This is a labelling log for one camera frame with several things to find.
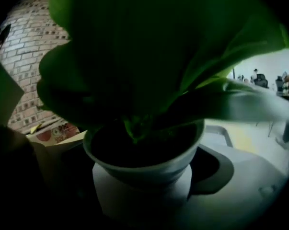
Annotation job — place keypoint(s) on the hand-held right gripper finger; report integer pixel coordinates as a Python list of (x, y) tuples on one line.
[(12, 176)]

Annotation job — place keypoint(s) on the green potted plant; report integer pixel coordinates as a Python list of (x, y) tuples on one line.
[(144, 80)]

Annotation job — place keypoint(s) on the printed cardboard box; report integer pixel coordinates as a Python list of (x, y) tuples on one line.
[(60, 134)]

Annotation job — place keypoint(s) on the black office chair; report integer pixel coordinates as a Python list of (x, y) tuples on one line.
[(261, 80)]

